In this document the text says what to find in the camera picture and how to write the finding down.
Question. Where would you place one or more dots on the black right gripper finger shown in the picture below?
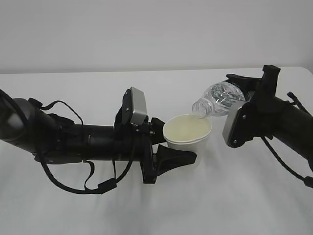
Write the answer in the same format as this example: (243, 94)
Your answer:
(245, 84)

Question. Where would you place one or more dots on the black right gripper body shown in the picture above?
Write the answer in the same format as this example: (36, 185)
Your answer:
(264, 101)

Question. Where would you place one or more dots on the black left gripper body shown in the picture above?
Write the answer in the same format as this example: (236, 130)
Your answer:
(144, 140)

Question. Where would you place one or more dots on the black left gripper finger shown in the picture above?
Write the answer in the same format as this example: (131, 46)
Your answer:
(168, 159)
(156, 126)

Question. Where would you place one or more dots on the white paper cup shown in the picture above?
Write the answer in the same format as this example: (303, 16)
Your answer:
(188, 133)

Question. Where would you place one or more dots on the clear green-label water bottle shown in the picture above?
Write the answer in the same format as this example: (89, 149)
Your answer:
(217, 100)

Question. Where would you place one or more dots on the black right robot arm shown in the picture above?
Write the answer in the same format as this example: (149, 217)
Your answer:
(266, 115)

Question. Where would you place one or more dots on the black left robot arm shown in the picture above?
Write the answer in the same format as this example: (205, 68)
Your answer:
(134, 137)

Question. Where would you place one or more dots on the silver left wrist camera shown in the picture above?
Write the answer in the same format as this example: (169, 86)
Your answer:
(132, 111)

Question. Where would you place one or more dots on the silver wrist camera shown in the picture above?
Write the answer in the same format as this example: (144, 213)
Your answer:
(241, 124)
(132, 111)

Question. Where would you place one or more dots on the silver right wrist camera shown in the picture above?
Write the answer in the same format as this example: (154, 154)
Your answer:
(241, 124)

